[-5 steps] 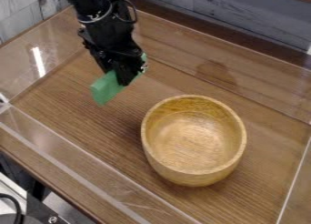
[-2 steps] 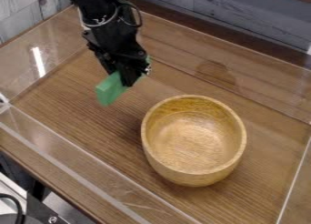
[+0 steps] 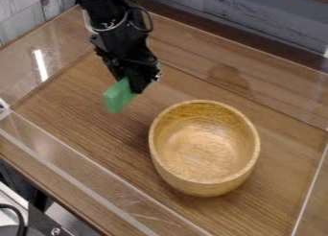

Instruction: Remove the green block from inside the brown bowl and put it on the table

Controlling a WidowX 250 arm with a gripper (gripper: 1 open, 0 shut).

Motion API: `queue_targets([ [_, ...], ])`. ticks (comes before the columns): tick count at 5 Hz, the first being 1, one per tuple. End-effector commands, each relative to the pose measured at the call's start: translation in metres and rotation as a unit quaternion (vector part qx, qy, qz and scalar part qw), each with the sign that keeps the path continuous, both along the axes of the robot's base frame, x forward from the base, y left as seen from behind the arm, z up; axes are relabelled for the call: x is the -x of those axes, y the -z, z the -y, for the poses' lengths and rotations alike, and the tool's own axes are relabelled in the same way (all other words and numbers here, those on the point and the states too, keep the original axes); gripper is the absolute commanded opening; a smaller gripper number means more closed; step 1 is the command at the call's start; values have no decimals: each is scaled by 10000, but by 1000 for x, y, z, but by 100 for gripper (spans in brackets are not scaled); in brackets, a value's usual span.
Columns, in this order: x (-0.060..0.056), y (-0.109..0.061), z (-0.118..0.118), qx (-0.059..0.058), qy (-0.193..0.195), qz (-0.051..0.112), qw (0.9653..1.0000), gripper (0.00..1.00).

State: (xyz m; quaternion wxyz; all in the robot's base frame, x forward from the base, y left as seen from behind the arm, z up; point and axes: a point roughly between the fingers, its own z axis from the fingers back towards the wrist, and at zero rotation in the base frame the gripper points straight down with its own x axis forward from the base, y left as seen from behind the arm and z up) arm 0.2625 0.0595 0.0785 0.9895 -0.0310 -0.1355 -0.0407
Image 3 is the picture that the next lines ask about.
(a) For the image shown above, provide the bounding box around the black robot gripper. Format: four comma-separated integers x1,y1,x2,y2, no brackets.
89,21,160,94

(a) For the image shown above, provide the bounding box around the green rectangular block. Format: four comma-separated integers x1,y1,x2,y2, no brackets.
103,77,139,113

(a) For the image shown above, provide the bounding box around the light brown wooden bowl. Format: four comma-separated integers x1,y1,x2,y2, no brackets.
148,100,260,197

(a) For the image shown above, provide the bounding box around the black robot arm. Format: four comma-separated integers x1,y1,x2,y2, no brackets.
75,0,160,94

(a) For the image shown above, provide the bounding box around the black metal table bracket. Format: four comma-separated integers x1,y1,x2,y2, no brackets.
28,207,73,236

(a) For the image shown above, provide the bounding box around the black cable lower left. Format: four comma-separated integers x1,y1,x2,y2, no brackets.
0,202,28,236

